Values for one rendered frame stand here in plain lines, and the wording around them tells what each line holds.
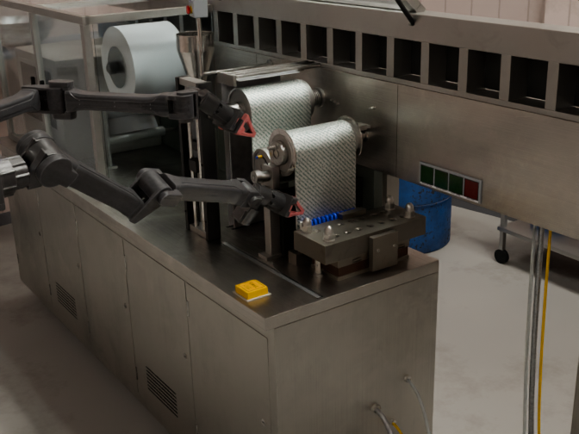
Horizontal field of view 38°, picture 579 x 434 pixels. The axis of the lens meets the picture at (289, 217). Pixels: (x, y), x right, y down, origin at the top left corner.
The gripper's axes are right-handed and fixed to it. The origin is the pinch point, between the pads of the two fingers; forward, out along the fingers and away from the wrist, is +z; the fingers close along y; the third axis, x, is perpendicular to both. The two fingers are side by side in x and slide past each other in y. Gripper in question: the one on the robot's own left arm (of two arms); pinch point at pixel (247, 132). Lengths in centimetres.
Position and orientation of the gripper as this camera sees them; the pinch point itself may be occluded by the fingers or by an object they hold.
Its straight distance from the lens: 247.7
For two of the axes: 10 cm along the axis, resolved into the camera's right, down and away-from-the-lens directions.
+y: 5.8, 2.7, -7.7
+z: 6.4, 4.4, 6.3
